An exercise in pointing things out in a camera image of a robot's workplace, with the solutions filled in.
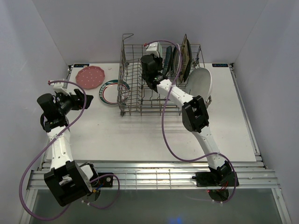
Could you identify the black floral square plate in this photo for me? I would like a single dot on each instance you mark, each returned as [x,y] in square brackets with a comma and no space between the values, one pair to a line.
[189,61]

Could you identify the left corner logo sticker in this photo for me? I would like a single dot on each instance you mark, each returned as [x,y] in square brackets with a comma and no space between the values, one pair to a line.
[82,65]

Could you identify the beige floral square plate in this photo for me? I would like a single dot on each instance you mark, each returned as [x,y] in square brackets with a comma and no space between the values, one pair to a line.
[184,60]

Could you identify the teal square plate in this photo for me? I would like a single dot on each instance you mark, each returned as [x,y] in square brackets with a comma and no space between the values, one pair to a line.
[167,61]

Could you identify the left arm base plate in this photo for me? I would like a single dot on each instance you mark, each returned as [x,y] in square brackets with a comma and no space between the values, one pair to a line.
[104,182]

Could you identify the corner logo sticker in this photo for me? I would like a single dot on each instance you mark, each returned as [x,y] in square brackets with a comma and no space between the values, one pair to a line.
[82,65]
[220,65]

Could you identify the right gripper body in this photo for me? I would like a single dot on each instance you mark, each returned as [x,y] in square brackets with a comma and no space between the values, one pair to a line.
[158,63]

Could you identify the pink dotted plate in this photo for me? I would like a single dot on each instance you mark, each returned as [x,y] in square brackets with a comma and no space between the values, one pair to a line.
[90,77]

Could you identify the right corner logo sticker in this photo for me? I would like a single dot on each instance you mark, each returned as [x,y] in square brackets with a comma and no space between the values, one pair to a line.
[220,65]

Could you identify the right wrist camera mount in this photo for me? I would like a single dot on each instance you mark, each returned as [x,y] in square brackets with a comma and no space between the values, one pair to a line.
[153,49]

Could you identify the grey wire dish rack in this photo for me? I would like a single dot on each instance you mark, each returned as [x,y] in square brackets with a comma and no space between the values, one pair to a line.
[142,99]

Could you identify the white oval plate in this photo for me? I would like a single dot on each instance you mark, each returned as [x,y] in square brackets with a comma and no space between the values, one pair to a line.
[200,83]

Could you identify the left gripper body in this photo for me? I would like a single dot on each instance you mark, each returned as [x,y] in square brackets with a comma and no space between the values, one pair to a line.
[77,104]

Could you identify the striped rim plate front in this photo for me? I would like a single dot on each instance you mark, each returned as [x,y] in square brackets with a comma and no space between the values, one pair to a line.
[177,61]

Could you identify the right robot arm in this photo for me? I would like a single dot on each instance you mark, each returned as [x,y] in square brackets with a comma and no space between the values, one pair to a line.
[195,119]

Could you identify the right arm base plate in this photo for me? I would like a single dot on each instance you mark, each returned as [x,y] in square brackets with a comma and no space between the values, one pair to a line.
[207,179]

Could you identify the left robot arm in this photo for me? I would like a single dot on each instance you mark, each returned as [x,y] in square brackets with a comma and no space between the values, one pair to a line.
[66,180]

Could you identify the mint green plate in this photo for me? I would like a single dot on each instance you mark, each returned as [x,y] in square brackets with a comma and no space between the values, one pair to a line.
[160,50]

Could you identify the striped rim plate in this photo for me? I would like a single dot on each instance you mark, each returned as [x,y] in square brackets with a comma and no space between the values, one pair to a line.
[111,93]
[177,61]

